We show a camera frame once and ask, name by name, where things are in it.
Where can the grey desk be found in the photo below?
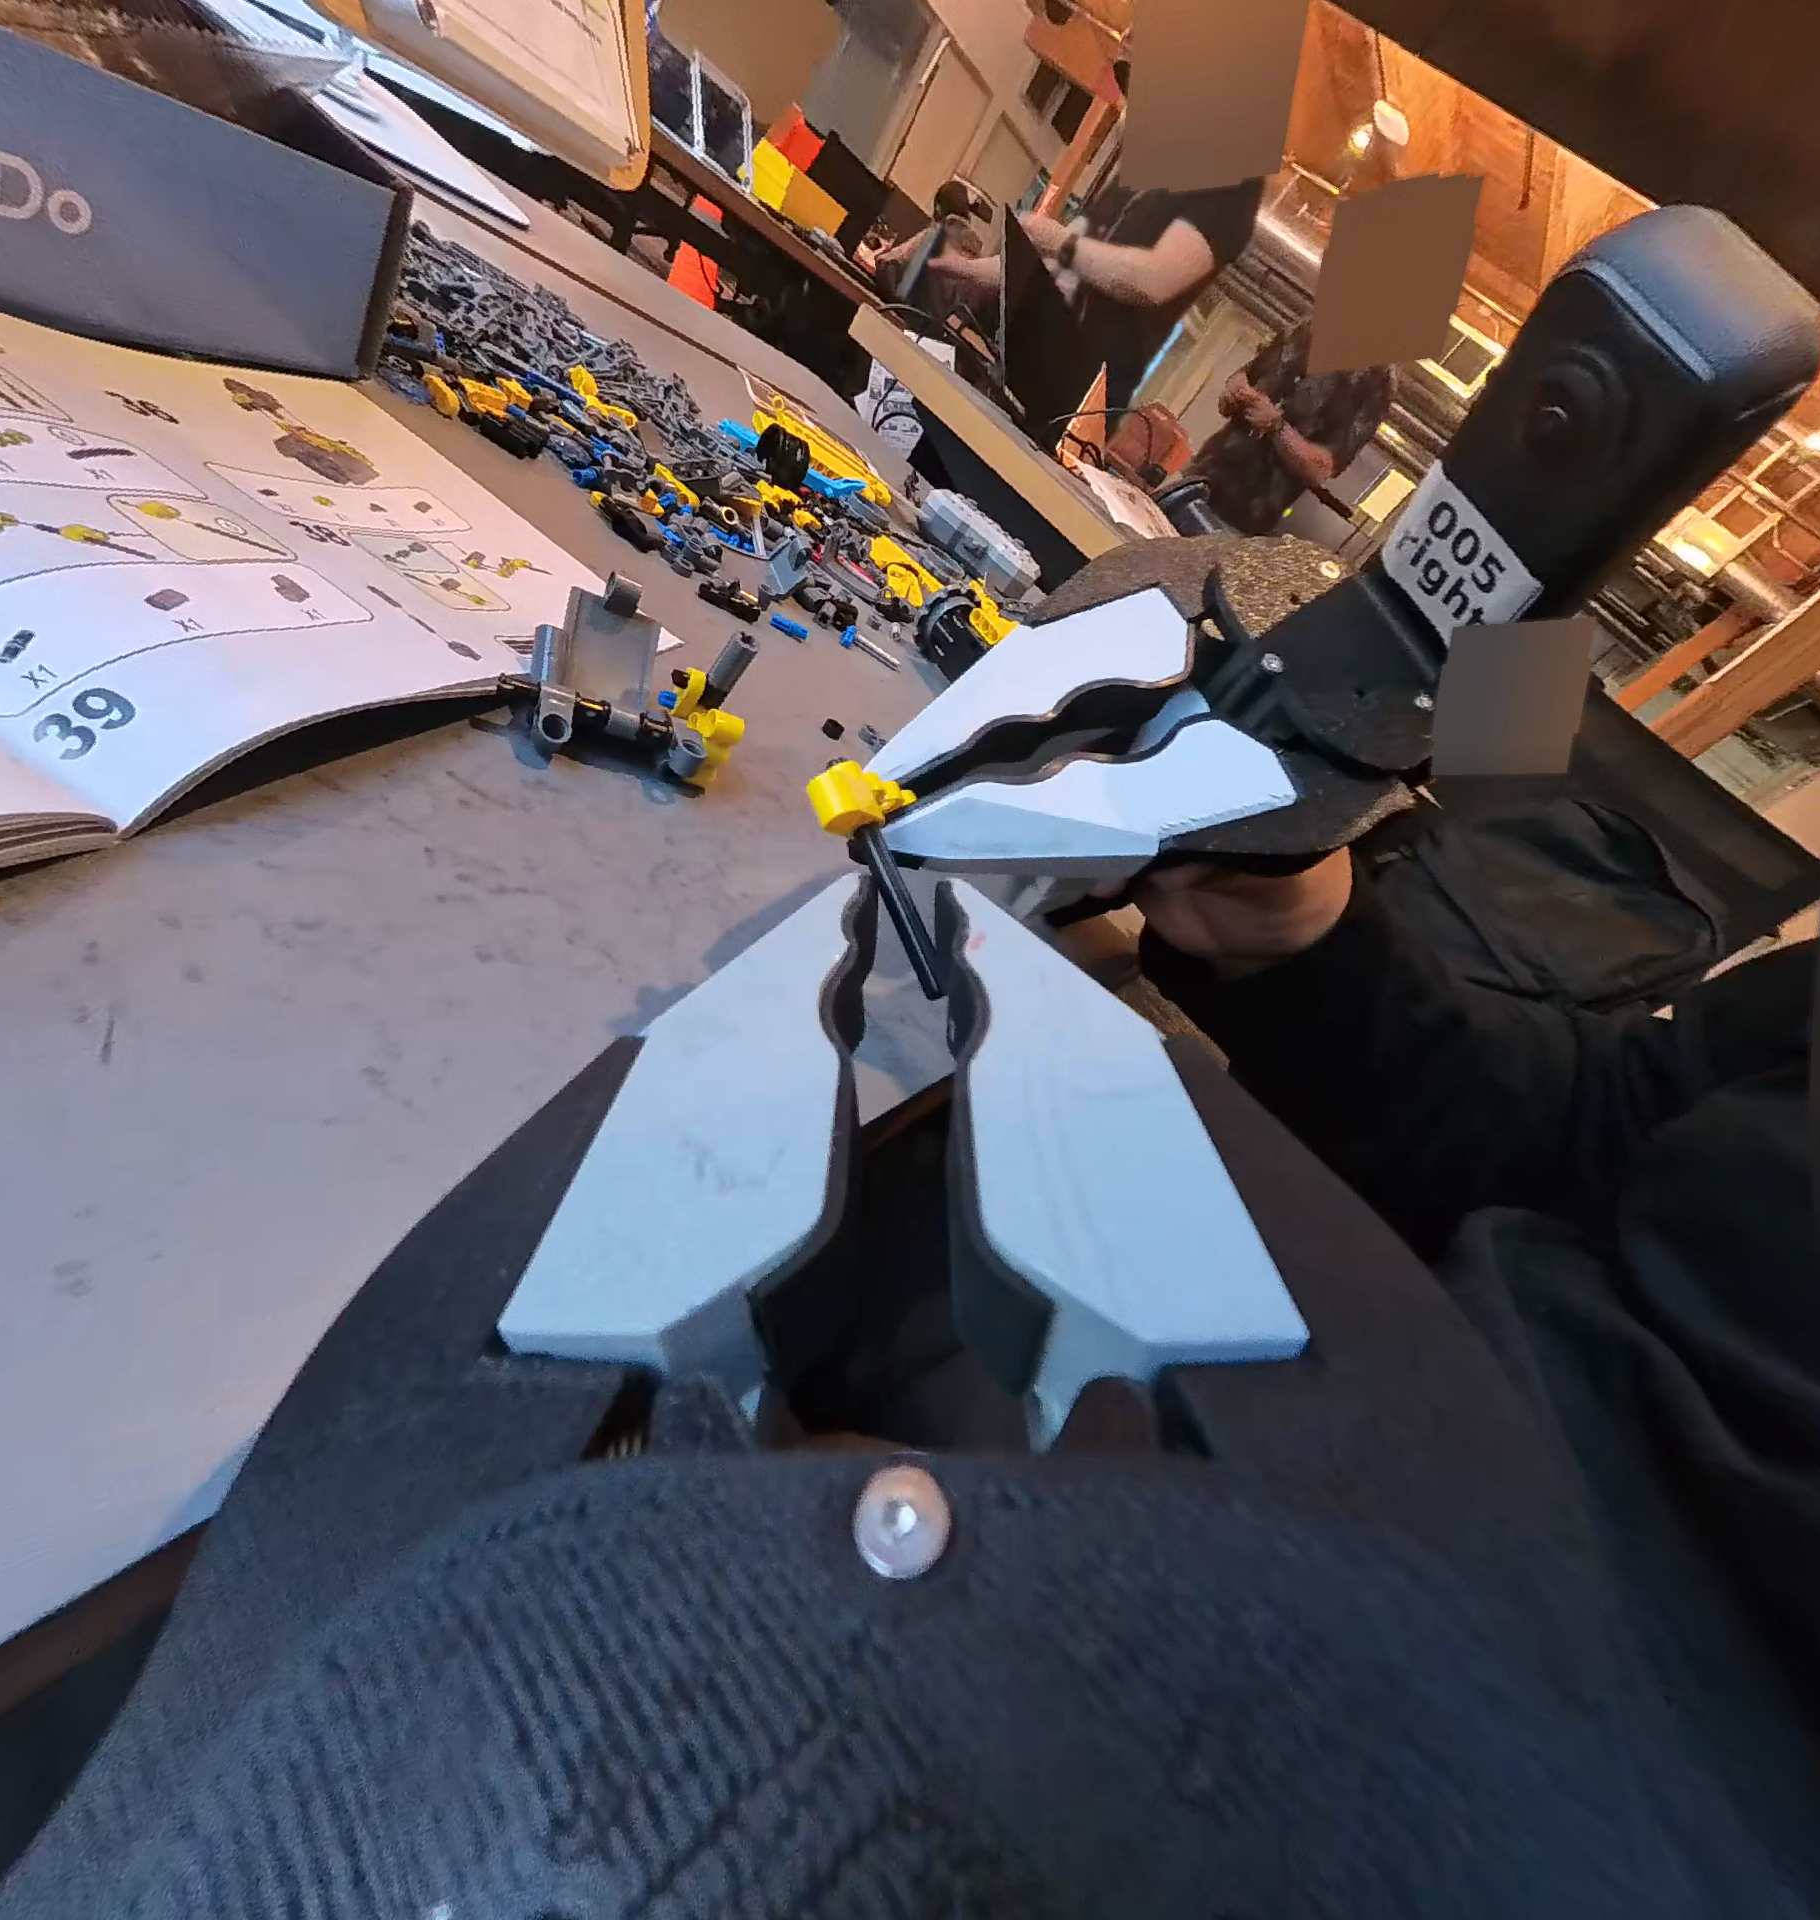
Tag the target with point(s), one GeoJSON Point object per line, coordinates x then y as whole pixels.
{"type": "Point", "coordinates": [311, 1080]}

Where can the grey cardboard box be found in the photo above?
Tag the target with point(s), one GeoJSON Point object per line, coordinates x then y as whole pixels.
{"type": "Point", "coordinates": [192, 241]}

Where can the person's right forearm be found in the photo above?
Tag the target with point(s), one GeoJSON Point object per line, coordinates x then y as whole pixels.
{"type": "Point", "coordinates": [1452, 1022]}

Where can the grey and yellow brick assembly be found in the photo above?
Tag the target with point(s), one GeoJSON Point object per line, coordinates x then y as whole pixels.
{"type": "Point", "coordinates": [595, 668]}

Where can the pile of small building bricks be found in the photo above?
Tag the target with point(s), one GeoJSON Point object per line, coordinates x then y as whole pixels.
{"type": "Point", "coordinates": [640, 452]}

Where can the black axle with yellow connector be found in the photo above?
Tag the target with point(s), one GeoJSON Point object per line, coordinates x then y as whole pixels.
{"type": "Point", "coordinates": [859, 796]}

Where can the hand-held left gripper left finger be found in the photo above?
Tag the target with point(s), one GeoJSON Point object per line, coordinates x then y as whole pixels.
{"type": "Point", "coordinates": [686, 1170]}

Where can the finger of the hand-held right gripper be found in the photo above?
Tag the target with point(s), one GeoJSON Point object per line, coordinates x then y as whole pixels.
{"type": "Point", "coordinates": [1075, 660]}
{"type": "Point", "coordinates": [1152, 786]}

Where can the person's right hand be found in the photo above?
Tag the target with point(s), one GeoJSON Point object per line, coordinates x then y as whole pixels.
{"type": "Point", "coordinates": [1257, 901]}

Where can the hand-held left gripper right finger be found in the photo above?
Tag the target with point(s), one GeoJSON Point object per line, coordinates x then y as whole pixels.
{"type": "Point", "coordinates": [1119, 1201]}

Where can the background wooden table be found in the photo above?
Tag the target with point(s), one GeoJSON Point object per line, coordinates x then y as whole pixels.
{"type": "Point", "coordinates": [986, 452]}

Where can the open instruction booklet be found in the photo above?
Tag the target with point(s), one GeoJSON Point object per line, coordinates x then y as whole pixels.
{"type": "Point", "coordinates": [221, 570]}

